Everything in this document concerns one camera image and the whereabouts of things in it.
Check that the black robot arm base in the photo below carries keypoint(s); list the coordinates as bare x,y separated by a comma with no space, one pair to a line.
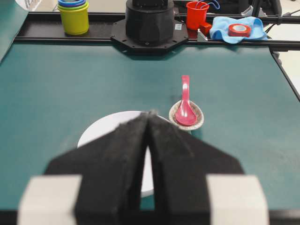
149,26

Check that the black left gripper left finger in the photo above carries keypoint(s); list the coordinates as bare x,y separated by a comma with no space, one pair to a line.
112,171

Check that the blue cloth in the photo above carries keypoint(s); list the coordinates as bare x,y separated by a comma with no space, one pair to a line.
220,28

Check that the red tape roll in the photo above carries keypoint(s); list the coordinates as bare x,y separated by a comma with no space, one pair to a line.
239,30

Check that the small red block box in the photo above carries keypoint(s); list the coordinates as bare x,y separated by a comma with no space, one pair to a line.
205,28

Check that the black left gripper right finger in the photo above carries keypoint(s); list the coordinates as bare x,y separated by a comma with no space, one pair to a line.
180,163

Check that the red plastic cup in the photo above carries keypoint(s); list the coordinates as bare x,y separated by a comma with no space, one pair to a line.
196,14

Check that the white round bowl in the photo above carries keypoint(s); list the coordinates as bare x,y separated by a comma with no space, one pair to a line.
106,125

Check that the black rail frame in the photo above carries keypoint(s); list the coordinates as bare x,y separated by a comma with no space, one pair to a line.
47,30

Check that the small grey spoon rest dish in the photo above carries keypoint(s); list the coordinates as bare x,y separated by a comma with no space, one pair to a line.
196,110

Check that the stacked green blue cups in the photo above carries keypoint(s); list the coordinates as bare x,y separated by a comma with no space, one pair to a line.
74,16

